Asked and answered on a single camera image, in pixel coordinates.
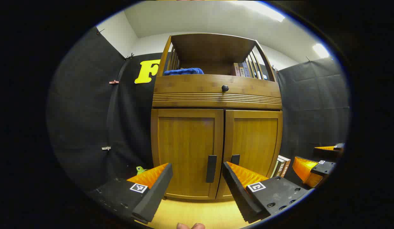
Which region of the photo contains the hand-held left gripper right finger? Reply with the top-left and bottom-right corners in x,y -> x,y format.
222,161 -> 314,224

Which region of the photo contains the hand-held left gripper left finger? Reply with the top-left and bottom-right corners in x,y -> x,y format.
89,163 -> 173,225

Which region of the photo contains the wooden shoe cabinet door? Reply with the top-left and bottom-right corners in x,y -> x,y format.
216,110 -> 283,201
151,109 -> 224,200

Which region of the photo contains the wooden double-door shoe cabinet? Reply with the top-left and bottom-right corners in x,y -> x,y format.
150,33 -> 284,203

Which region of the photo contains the wooden cabinet drawer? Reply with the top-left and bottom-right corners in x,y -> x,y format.
153,74 -> 282,104

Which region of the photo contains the grey brown standing book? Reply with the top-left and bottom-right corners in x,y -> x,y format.
276,157 -> 286,177

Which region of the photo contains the ceiling light panel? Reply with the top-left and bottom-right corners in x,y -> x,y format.
312,43 -> 330,59

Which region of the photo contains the black backdrop cloth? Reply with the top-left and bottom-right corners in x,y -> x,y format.
47,26 -> 350,194

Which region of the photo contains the blue towel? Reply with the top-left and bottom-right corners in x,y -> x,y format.
163,67 -> 204,76

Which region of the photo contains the long ceiling light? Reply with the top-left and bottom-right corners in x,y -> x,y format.
238,1 -> 286,23

